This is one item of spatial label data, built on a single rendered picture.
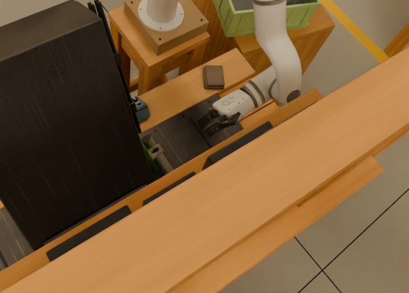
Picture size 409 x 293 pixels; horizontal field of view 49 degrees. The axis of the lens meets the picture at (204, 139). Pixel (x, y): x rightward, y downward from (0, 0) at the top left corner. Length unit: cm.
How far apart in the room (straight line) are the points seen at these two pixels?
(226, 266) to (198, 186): 42
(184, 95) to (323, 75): 157
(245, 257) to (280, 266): 167
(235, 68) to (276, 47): 61
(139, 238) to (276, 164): 18
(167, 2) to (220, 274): 118
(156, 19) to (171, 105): 37
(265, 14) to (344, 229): 177
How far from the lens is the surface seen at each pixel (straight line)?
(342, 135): 60
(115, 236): 49
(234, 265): 92
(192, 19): 196
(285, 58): 128
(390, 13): 377
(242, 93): 136
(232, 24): 203
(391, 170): 306
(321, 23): 231
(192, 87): 179
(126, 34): 197
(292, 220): 97
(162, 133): 168
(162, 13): 186
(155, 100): 174
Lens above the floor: 242
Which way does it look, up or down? 64 degrees down
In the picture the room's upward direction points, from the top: 22 degrees clockwise
